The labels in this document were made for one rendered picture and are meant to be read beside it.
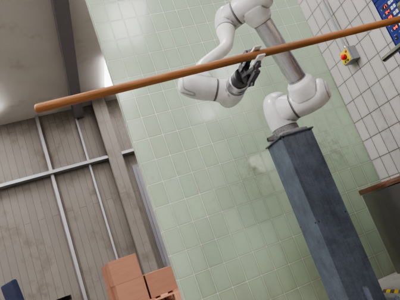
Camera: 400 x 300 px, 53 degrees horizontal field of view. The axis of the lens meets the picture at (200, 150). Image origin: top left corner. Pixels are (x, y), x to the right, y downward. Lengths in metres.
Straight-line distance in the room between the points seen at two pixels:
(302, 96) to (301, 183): 0.48
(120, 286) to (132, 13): 4.13
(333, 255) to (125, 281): 4.31
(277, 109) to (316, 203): 0.57
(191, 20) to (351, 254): 1.94
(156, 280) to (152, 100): 3.94
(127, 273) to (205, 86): 4.71
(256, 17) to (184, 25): 1.02
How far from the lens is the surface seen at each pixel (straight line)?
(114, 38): 2.97
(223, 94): 1.77
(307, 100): 2.31
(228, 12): 2.20
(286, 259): 2.73
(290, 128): 2.34
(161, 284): 6.29
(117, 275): 6.17
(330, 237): 2.26
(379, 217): 2.43
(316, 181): 2.29
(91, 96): 1.36
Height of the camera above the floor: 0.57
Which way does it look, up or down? 13 degrees up
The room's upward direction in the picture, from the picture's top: 20 degrees counter-clockwise
